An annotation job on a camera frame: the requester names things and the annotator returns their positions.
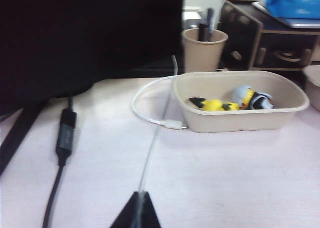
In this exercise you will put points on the white-haired yellow duck doll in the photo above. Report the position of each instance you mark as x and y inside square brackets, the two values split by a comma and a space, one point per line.
[257, 100]

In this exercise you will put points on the black marker pen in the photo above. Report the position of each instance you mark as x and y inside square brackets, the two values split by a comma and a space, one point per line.
[203, 32]

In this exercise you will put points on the blue wet wipes pack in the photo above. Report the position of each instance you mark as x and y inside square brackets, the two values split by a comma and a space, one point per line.
[292, 2]

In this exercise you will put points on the beige paper cup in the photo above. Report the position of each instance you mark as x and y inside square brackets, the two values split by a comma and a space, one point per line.
[202, 55]

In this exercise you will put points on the dark wooden desk shelf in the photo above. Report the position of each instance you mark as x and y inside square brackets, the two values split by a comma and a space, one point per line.
[240, 32]

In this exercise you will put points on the yellow black-eared mouse doll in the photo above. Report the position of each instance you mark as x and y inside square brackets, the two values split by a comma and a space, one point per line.
[212, 105]

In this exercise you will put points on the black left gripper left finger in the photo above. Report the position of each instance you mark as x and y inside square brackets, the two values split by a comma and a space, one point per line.
[127, 213]

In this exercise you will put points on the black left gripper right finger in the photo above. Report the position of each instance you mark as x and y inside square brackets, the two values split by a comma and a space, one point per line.
[148, 213]

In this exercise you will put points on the beige paper box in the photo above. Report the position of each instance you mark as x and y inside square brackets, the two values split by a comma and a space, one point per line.
[313, 82]
[237, 121]

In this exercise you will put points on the large black monitor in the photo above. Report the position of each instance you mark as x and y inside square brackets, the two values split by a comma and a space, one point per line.
[87, 37]

